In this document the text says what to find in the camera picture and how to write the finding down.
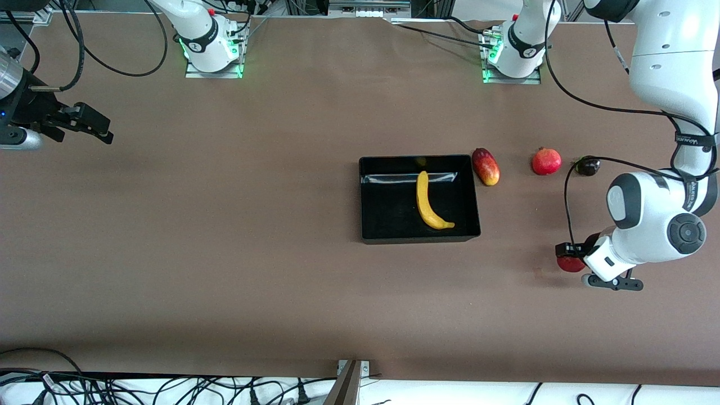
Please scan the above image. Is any dark purple eggplant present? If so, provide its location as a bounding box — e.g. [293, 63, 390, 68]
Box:
[571, 156, 601, 177]

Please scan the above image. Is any aluminium frame post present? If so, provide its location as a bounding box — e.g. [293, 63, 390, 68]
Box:
[412, 0, 454, 19]

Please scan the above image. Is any short black cable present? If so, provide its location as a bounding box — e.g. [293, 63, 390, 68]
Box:
[6, 8, 41, 74]

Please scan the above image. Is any red yellow mango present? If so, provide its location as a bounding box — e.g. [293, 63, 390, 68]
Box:
[471, 147, 501, 187]

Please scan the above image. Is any black base power cable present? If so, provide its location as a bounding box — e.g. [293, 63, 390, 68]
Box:
[444, 16, 496, 34]
[391, 24, 490, 48]

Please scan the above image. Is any grey power strip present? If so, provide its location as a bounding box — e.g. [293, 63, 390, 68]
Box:
[328, 0, 412, 19]

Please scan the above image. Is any red pomegranate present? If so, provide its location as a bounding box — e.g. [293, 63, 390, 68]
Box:
[532, 147, 562, 176]

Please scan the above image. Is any brown table mat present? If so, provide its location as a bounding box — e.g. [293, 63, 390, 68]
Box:
[0, 11, 720, 389]

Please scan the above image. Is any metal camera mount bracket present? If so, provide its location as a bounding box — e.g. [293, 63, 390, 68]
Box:
[322, 359, 372, 405]

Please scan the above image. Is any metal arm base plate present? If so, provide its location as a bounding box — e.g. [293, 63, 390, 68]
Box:
[482, 31, 542, 85]
[184, 34, 245, 79]

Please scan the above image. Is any aluminium frame profile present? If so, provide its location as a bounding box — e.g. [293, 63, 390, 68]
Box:
[0, 4, 55, 26]

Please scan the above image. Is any thin black looping cable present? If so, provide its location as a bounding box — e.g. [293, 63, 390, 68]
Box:
[59, 0, 169, 78]

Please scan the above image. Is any yellow banana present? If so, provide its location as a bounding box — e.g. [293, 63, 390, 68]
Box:
[416, 170, 456, 230]

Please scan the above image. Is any black arcing floor cable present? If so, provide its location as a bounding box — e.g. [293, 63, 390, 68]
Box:
[0, 348, 85, 376]

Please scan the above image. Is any black plastic box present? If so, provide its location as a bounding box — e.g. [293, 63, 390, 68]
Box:
[358, 155, 482, 245]

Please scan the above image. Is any black cable with white tag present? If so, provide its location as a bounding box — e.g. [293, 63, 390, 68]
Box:
[0, 368, 62, 405]

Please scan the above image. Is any red apple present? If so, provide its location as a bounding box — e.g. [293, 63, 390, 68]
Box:
[556, 254, 587, 273]

